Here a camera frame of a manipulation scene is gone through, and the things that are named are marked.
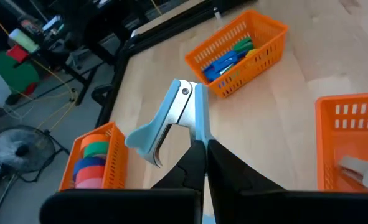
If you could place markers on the black floor fan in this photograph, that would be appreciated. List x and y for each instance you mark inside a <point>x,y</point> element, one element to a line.
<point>21,149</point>

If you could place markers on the pale green roll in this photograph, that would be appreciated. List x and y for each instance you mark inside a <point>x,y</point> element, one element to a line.
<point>23,40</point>

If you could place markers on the blue tape roll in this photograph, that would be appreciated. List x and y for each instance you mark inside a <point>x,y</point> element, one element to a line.
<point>87,162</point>

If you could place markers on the red box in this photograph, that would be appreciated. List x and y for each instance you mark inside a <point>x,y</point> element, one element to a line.
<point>17,53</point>

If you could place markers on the pink tape roll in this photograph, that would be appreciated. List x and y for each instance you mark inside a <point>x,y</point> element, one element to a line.
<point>88,184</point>

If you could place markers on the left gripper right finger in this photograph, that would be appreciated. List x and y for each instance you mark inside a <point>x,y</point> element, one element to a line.
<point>230,177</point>

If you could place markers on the orange plastic basket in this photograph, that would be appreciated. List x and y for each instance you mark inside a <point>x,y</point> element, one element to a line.
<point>118,183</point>
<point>327,140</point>
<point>271,31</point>

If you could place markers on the green tape roll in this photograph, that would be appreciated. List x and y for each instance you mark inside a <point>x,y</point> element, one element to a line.
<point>95,147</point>

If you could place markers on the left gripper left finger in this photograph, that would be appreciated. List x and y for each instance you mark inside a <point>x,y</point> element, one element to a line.
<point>193,171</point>

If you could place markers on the red tape roll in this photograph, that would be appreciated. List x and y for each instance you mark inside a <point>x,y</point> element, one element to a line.
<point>88,172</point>

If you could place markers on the orange tape roll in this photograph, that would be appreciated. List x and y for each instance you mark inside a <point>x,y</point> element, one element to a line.
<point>91,138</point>

